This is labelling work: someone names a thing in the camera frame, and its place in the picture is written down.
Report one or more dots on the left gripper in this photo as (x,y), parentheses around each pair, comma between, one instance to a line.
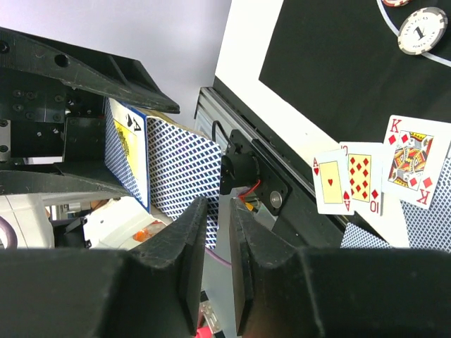
(43,116)

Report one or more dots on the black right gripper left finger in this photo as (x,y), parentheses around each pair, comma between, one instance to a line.
(152,290)

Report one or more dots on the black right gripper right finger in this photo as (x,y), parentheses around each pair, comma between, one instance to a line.
(281,290)

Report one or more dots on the blue playing card deck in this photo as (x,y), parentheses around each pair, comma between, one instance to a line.
(126,153)

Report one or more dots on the blue card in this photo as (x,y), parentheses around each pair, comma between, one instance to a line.
(430,229)
(356,238)

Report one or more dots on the ace of hearts card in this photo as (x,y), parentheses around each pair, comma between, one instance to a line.
(332,183)

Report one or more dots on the ten of diamonds card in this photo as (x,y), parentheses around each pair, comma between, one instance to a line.
(364,162)

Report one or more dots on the king of diamonds card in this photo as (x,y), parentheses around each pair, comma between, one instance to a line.
(414,151)

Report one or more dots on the grey white single chip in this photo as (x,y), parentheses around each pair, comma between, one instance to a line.
(422,30)

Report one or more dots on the red white single chip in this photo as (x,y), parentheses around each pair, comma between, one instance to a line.
(395,3)

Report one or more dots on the black poker table mat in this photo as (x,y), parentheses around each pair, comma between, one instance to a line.
(339,65)

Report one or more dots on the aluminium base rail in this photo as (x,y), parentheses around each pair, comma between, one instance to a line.
(261,137)

